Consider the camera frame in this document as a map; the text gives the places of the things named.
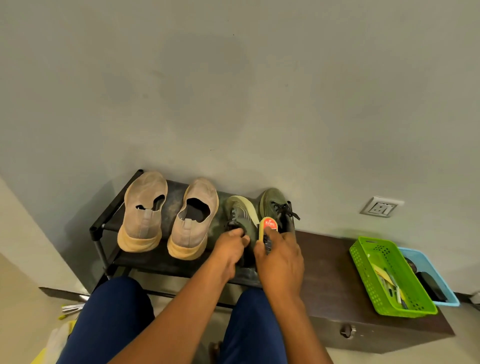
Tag person's right hand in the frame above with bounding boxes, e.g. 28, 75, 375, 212
253, 226, 305, 301

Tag person's left hand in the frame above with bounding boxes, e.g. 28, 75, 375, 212
211, 227, 251, 280

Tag green sneaker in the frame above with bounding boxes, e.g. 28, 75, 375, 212
258, 187, 301, 235
224, 195, 262, 269

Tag beige suede shoe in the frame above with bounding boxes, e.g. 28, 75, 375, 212
166, 177, 220, 262
116, 171, 169, 253

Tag yellow-edged shoe shine sponge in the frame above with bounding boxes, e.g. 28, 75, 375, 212
257, 216, 279, 256

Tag yellow sticky note pad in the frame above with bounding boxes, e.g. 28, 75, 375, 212
371, 263, 395, 287

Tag person's left forearm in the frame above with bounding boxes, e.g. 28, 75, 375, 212
108, 262, 233, 364

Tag person's right forearm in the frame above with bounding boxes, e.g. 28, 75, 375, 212
268, 288, 335, 364

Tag dark brown low bench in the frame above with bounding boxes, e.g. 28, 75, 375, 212
296, 230, 457, 355

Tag person's left foot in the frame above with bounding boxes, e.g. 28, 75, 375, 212
208, 340, 223, 364

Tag black metal shoe rack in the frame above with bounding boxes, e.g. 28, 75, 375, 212
89, 169, 301, 301

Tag green plastic basket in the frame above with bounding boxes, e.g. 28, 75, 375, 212
349, 236, 439, 319

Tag dark blue trousers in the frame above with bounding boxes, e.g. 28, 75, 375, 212
56, 276, 289, 364

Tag light blue plastic basket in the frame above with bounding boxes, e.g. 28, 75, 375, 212
397, 246, 461, 308

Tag white wall socket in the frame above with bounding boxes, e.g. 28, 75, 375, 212
359, 195, 405, 218

